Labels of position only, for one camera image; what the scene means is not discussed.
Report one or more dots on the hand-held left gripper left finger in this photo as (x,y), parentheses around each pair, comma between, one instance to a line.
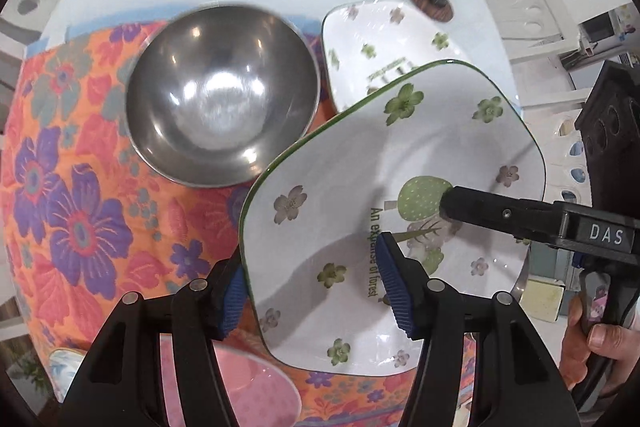
(232,302)

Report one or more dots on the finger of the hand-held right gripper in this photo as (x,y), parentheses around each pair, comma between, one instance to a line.
(500,212)

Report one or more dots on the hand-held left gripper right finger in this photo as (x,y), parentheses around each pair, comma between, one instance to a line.
(395,287)

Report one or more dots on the square white floral plate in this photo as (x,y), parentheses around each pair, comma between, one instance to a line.
(380,42)
(350,167)

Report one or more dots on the steel bowl with blue outside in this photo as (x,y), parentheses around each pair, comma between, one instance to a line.
(220,97)

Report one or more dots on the person's right hand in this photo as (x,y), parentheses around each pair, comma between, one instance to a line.
(572,347)

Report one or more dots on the pink bowl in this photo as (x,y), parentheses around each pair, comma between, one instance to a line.
(250,382)

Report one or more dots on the pale yellow block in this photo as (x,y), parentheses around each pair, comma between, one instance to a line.
(542,299)

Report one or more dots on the dark wooden chair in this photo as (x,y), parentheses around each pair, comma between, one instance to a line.
(610,127)

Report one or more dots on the blue and white bowl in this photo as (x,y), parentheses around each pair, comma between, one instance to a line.
(62,369)

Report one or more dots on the orange floral table cloth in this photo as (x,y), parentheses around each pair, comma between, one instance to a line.
(75,187)

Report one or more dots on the white chair with teardrop holes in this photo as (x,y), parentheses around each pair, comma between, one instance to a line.
(525,7)

